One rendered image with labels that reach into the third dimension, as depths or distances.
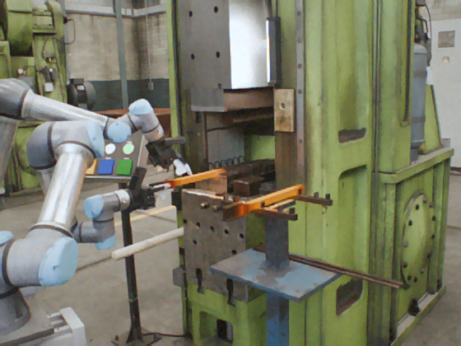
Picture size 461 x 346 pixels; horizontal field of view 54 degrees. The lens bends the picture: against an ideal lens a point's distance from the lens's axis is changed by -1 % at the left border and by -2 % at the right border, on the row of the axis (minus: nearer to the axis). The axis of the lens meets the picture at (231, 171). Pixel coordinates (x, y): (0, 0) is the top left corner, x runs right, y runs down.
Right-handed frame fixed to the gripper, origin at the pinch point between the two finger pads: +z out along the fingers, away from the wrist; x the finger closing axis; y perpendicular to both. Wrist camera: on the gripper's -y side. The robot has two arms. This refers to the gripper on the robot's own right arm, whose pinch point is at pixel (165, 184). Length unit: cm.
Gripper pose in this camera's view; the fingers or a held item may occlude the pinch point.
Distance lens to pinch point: 186.1
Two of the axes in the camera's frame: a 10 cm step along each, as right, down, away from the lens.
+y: 0.3, 9.8, 1.9
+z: 6.6, -1.6, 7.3
